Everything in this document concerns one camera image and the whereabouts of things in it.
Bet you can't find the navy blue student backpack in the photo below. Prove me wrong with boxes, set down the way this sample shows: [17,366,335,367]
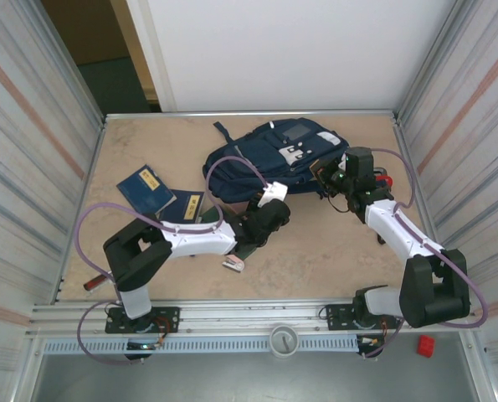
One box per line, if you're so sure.
[202,118,351,215]

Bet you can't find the blue book yellow label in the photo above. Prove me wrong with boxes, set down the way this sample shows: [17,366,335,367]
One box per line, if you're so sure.
[116,164,177,214]
[158,190,206,224]

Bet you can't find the pink stapler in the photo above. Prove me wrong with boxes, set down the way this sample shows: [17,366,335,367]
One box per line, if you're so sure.
[221,254,246,274]

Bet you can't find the grey round cup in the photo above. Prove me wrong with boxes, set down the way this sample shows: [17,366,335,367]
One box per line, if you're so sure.
[270,324,300,358]

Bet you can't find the small circuit board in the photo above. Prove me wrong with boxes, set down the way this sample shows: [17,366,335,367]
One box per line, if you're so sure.
[126,341,166,352]
[357,334,384,349]

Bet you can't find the red plastic block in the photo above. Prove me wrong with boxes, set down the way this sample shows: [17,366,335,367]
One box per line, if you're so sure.
[415,334,436,358]

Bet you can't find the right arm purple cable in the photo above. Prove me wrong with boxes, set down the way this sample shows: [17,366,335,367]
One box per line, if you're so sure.
[363,147,490,359]

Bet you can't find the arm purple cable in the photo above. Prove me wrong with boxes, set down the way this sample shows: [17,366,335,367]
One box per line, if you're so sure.
[75,156,271,366]
[363,147,490,359]

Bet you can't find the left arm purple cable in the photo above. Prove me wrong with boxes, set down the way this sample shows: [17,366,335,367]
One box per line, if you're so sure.
[75,156,271,366]

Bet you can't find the aluminium mounting rail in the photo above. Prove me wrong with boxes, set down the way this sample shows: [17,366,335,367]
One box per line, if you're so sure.
[26,296,480,340]

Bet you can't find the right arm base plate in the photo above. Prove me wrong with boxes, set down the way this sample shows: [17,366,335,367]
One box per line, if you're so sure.
[326,303,402,332]

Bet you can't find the aluminium corner post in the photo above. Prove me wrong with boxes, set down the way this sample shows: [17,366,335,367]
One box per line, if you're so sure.
[22,0,107,126]
[393,0,482,126]

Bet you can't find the slotted cable duct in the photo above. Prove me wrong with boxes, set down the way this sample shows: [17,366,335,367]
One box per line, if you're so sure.
[43,337,358,355]

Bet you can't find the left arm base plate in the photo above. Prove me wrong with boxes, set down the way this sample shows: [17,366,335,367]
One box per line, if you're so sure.
[105,307,181,335]

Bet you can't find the red handled screwdriver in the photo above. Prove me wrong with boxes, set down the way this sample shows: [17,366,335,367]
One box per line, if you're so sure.
[83,271,116,292]

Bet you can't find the white door frame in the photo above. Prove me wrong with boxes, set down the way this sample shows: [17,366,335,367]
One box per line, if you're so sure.
[110,0,177,113]

